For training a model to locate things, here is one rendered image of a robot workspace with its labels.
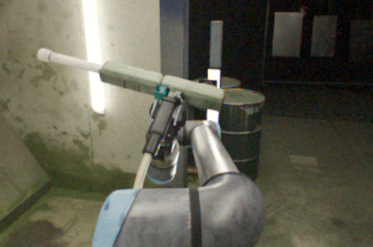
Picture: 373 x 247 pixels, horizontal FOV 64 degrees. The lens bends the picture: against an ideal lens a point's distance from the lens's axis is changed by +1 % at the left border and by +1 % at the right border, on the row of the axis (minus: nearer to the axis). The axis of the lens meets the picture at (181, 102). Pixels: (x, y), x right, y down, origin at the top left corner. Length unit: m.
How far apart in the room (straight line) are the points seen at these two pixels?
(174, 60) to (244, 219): 1.89
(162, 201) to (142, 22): 1.96
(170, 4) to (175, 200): 1.91
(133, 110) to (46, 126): 0.87
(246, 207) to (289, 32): 6.63
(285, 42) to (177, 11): 4.97
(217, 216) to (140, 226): 0.10
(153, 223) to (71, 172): 2.60
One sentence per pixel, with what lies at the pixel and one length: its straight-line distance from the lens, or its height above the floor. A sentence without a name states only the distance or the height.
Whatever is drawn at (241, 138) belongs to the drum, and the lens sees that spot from 2.89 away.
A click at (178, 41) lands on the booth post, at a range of 2.24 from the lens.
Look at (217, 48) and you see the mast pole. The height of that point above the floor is 1.52.
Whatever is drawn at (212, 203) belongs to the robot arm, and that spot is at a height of 1.42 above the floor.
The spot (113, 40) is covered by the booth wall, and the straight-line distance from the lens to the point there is 2.40.
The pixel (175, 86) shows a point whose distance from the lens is 0.71.
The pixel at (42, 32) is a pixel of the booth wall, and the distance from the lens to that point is 2.72.
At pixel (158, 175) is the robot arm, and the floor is 1.21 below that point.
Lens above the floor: 1.67
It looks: 17 degrees down
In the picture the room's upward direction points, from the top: straight up
